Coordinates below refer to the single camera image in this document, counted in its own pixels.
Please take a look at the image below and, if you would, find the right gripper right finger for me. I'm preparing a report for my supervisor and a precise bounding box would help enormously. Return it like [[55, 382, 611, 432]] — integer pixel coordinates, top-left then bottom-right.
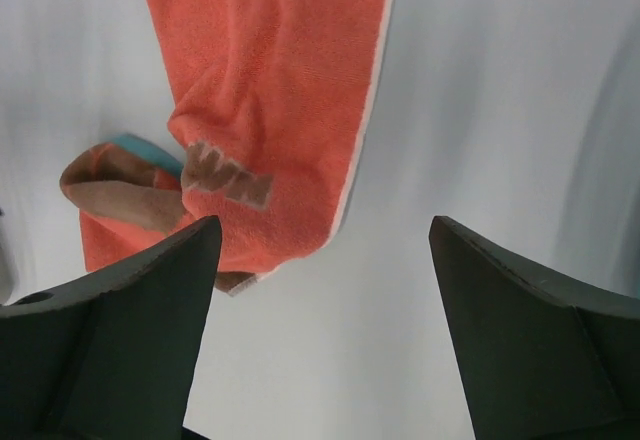
[[429, 216, 639, 439]]

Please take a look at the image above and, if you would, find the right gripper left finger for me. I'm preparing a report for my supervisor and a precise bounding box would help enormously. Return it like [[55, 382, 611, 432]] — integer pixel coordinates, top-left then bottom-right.
[[1, 217, 221, 439]]

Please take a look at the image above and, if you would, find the orange towel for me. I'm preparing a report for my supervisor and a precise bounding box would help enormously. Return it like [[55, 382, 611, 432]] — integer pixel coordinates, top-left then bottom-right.
[[60, 0, 393, 295]]

